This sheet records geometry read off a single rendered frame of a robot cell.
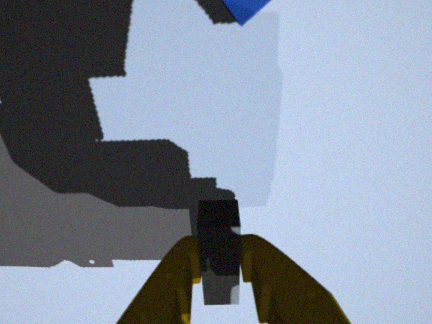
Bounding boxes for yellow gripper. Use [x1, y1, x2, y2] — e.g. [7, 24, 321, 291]
[116, 234, 351, 324]

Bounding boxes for small blue cube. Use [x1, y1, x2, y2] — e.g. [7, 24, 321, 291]
[221, 0, 271, 26]

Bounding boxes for grey rod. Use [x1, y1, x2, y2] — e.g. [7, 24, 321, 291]
[197, 199, 241, 305]

